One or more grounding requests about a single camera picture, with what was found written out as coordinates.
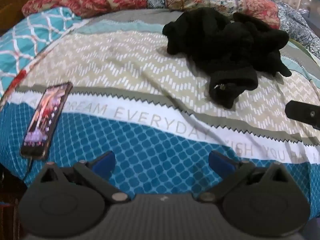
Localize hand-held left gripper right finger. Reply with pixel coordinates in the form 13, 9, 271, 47
199, 150, 288, 203

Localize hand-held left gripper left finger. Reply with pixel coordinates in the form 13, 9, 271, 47
39, 151, 130, 204

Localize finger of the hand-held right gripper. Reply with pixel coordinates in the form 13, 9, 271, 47
285, 100, 320, 131

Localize black pants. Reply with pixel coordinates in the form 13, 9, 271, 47
162, 7, 292, 109

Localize patterned bed sheet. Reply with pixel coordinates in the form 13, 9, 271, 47
0, 7, 320, 205

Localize black smartphone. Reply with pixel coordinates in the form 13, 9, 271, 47
20, 81, 73, 161

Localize blue white paisley blanket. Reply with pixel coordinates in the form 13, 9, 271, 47
260, 0, 320, 58

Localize teal lattice print pillow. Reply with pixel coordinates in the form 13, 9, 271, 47
0, 6, 83, 96

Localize brown wooden headboard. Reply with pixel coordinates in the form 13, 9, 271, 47
0, 0, 52, 38

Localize black charging cable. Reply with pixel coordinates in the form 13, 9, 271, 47
23, 155, 35, 181

